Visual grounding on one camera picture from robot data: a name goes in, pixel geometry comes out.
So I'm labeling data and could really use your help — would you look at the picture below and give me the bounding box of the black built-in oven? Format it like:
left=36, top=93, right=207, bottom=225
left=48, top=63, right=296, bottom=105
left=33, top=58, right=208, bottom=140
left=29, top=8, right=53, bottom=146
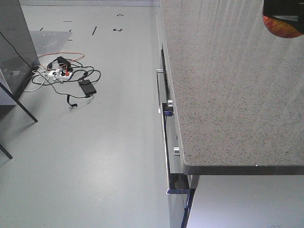
left=160, top=103, right=195, bottom=194

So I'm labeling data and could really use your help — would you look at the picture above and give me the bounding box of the white power strip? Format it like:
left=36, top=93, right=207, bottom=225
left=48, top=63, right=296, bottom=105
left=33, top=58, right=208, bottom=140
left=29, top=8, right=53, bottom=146
left=48, top=68, right=72, bottom=81

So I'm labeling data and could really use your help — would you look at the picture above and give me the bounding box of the grey kitchen island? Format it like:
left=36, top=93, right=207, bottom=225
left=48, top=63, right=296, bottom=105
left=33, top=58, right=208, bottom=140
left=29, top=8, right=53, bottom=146
left=0, top=0, right=38, bottom=98

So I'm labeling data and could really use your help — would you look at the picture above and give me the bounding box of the black power adapter brick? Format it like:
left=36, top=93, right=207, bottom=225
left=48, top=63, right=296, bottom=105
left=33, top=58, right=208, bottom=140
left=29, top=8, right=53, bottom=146
left=78, top=80, right=96, bottom=96

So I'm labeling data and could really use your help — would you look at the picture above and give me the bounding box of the orange extension cable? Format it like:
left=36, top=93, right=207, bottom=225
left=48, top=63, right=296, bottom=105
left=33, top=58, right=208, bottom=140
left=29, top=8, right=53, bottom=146
left=38, top=51, right=86, bottom=62

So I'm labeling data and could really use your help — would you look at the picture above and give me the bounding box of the white chair with black legs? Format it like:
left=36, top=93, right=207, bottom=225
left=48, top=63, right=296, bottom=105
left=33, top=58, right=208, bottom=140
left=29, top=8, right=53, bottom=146
left=0, top=83, right=38, bottom=160

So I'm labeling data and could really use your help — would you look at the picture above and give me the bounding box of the silver drawer handle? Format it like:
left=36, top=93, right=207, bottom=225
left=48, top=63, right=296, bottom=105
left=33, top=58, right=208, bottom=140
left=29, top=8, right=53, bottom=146
left=156, top=69, right=163, bottom=113

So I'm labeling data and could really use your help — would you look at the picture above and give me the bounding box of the silver oven knob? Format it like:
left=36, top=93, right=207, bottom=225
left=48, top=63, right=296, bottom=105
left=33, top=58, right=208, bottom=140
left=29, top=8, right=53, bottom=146
left=167, top=99, right=173, bottom=108

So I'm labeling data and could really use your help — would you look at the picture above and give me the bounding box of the red yellow apple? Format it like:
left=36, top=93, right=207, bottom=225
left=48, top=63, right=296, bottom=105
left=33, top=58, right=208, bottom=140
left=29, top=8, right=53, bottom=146
left=262, top=16, right=304, bottom=38

